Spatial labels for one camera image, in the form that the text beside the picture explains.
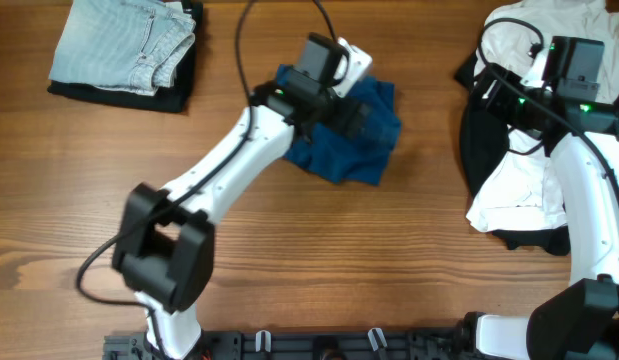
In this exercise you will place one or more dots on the crumpled black garment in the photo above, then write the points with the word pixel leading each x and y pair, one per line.
pixel 483 142

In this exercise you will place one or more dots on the crumpled white shirt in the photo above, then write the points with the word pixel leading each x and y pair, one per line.
pixel 522 192

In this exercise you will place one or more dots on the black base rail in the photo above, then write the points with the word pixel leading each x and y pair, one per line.
pixel 373 344

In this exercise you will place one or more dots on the folded black garment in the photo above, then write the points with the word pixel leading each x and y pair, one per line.
pixel 169 100

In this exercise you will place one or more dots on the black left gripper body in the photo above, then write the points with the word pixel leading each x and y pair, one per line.
pixel 333 111

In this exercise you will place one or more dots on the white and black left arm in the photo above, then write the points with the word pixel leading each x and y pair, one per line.
pixel 166 246

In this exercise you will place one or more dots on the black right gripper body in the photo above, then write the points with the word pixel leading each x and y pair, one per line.
pixel 516 106

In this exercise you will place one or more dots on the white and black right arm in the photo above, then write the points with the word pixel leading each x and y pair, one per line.
pixel 581 139

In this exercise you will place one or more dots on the dark blue t-shirt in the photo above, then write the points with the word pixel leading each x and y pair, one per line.
pixel 362 156

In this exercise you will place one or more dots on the folded light blue jeans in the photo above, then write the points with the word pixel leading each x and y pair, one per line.
pixel 132 46

